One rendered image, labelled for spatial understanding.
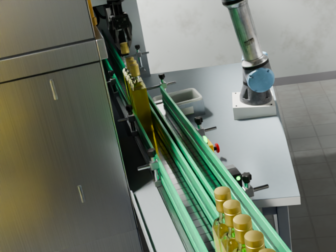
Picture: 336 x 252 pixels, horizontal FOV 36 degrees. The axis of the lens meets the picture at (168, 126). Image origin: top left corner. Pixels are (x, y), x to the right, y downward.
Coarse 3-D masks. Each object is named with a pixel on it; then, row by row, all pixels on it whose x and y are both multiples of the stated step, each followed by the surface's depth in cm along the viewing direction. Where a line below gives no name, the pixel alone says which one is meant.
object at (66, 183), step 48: (0, 0) 137; (48, 0) 140; (0, 48) 142; (48, 48) 145; (96, 48) 147; (0, 96) 146; (48, 96) 149; (96, 96) 153; (0, 144) 151; (48, 144) 154; (96, 144) 158; (0, 192) 156; (48, 192) 160; (96, 192) 164; (0, 240) 162; (48, 240) 166
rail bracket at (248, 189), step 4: (244, 172) 142; (248, 172) 141; (244, 176) 140; (248, 176) 140; (244, 180) 140; (248, 180) 140; (244, 184) 142; (248, 184) 141; (264, 184) 144; (244, 188) 142; (248, 188) 142; (252, 188) 142; (256, 188) 143; (260, 188) 143; (264, 188) 143; (248, 192) 142; (252, 192) 142; (248, 196) 142
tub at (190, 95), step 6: (180, 90) 263; (186, 90) 263; (192, 90) 263; (156, 96) 261; (174, 96) 263; (180, 96) 264; (186, 96) 264; (192, 96) 264; (198, 96) 253; (180, 102) 248; (186, 102) 248
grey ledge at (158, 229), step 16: (128, 144) 203; (128, 160) 190; (128, 176) 179; (144, 176) 177; (144, 192) 167; (144, 208) 158; (160, 208) 156; (144, 224) 150; (160, 224) 148; (160, 240) 141; (176, 240) 140
